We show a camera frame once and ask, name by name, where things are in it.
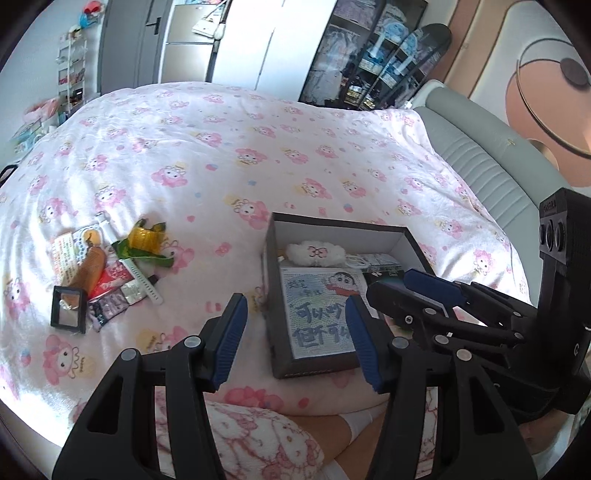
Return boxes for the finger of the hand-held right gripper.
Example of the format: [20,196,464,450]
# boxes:
[368,281,527,363]
[404,270,536,330]

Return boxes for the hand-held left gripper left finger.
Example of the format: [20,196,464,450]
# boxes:
[52,294,249,480]

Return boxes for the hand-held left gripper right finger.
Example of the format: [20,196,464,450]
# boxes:
[345,295,536,480]

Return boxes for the black box with colourful print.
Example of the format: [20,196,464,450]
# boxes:
[362,253,404,278]

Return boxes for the cartoon picture board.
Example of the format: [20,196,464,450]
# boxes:
[279,265,365,358]

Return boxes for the white cloud plush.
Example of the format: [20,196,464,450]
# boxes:
[284,240,346,267]

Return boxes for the black container box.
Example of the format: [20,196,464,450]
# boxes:
[263,211,437,380]

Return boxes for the person's leg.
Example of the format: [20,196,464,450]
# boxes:
[288,413,389,467]

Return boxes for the pink printed pajamas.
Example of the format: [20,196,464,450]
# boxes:
[69,388,439,480]

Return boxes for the dark patterned packet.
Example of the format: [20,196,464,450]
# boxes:
[88,291,130,330]

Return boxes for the red packet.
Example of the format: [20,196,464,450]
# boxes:
[88,263,134,301]

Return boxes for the yellow and green toy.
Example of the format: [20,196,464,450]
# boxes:
[113,219,176,268]

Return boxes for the grey padded headboard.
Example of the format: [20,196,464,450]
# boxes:
[411,79,575,241]

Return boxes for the orange tube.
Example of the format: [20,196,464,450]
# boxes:
[69,247,108,289]

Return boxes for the small black square mirror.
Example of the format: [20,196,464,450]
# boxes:
[50,285,88,335]

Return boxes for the sticker card with yellow figure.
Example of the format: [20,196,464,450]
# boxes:
[74,224,105,259]

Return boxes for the pink and white card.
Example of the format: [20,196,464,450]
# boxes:
[51,232,81,287]

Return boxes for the pink printed blanket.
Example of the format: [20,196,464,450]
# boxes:
[0,82,532,448]

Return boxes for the dark skateboard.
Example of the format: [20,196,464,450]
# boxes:
[388,23,453,109]

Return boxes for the dark display cabinet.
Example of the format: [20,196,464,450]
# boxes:
[298,0,428,112]

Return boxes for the silver fridge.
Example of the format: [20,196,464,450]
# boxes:
[159,0,222,86]

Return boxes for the white wardrobe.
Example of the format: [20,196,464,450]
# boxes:
[205,0,338,104]

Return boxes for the stack of pastel boxes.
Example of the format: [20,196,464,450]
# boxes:
[11,122,42,155]

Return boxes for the pink cloth bundle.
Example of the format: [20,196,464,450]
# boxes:
[23,97,63,123]

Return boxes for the white rack shelf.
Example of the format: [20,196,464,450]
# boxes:
[55,32,88,109]

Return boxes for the grey door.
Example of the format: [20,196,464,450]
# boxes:
[99,0,171,95]

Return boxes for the white handbag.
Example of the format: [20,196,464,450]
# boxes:
[191,9,232,40]

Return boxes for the metal ring wall lamp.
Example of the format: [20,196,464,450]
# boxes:
[516,39,591,161]

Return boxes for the grey round wall disc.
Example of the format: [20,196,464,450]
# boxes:
[560,58,591,86]

